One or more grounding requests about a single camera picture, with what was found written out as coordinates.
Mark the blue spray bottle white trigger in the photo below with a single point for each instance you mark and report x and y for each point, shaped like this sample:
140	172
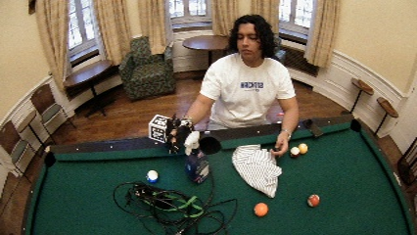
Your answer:
197	166

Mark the dark red striped billiard ball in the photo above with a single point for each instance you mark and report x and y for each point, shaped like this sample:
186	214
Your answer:
294	151

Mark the yellow billiard ball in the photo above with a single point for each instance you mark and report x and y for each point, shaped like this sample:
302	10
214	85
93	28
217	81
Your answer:
302	148

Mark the white marker cube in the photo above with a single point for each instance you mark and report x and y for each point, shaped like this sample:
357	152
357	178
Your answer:
157	129

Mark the white striped cloth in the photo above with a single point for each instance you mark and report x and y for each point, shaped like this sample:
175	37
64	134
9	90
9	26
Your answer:
257	169

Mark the small black flat object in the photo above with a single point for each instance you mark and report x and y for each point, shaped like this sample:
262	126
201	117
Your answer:
313	128

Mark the blue and white billiard ball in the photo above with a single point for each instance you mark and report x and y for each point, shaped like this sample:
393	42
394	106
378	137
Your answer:
151	176

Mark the orange billiard ball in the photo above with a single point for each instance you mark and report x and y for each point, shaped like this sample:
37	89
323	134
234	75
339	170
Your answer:
261	209

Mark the the person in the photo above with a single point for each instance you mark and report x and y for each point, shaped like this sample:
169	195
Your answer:
245	88

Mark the green patterned armchair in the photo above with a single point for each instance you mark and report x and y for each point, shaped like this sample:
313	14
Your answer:
147	71

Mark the small round stand table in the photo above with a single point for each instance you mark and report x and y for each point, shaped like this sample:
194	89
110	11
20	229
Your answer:
386	107
362	86

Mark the radiator grille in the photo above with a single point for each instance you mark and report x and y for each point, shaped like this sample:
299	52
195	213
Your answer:
299	61

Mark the dark wooden chair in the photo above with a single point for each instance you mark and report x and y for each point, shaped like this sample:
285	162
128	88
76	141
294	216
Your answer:
407	163

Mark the wooden side table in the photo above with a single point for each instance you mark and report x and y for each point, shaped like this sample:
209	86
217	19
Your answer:
86	75

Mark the wooden folding chair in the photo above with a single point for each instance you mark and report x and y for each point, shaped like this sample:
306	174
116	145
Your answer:
48	109
16	147

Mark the round wooden table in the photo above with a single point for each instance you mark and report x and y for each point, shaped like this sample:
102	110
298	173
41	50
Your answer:
206	42

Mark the beige curtain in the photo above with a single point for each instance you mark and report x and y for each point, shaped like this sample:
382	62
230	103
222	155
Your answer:
225	16
112	29
52	39
322	32
151	24

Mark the window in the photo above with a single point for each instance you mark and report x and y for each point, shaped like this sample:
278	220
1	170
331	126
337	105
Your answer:
294	14
189	11
81	26

